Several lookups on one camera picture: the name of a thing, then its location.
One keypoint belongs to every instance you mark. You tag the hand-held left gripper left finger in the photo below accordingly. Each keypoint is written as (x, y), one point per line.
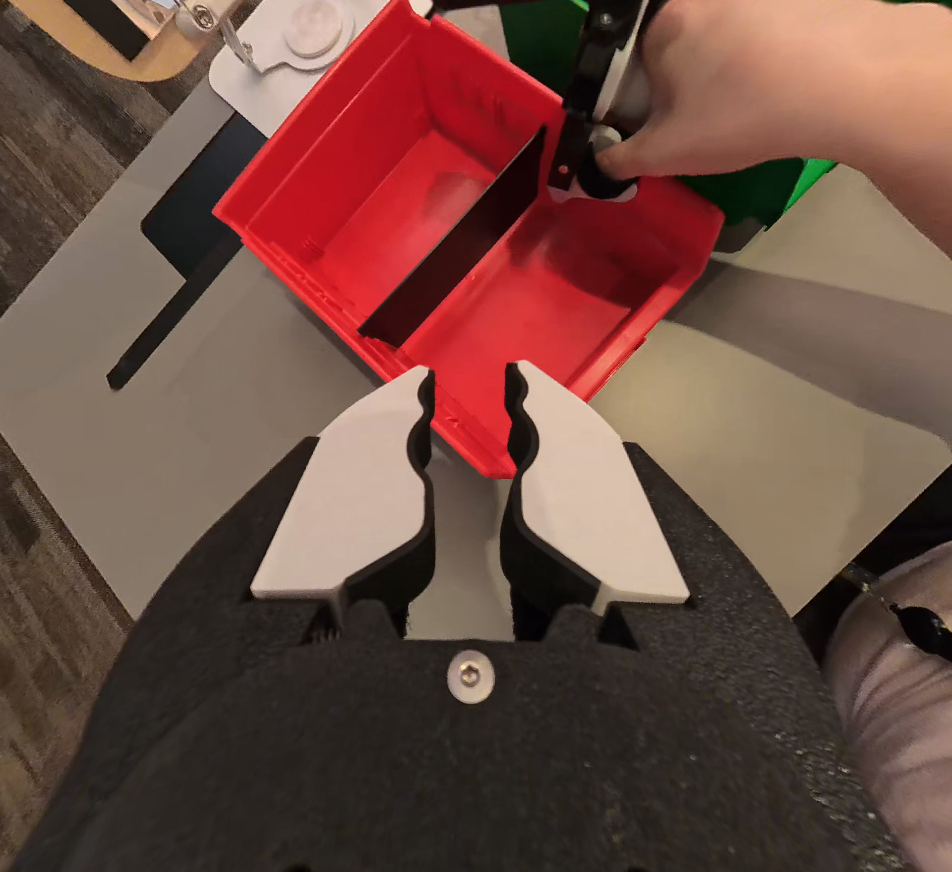
(349, 492)

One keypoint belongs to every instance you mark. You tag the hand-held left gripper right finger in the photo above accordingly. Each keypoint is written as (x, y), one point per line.
(587, 500)

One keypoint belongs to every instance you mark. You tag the red plastic bin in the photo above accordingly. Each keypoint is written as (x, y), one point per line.
(535, 306)

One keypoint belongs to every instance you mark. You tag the person's right hand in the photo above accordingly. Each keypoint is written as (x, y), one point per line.
(744, 68)

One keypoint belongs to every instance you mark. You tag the black bin divider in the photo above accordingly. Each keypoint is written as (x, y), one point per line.
(461, 239)

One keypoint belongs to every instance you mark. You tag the person's leg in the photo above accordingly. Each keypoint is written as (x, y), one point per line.
(892, 738)

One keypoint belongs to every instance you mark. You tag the silver metal bracket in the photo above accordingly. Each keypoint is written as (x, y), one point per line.
(239, 46)

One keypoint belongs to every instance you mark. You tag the dark blue table frame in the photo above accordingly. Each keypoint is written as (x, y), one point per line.
(193, 202)

